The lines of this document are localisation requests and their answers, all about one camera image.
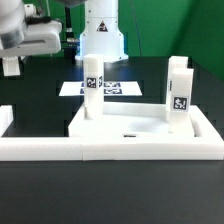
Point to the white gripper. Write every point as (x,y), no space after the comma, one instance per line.
(36,39)

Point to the white desk top tray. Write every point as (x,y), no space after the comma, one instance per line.
(122,119)

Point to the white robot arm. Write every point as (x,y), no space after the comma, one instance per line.
(101,34)

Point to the marker tag sheet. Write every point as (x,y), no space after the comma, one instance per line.
(111,88)

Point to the white U-shaped fence frame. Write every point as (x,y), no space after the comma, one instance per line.
(206,144)

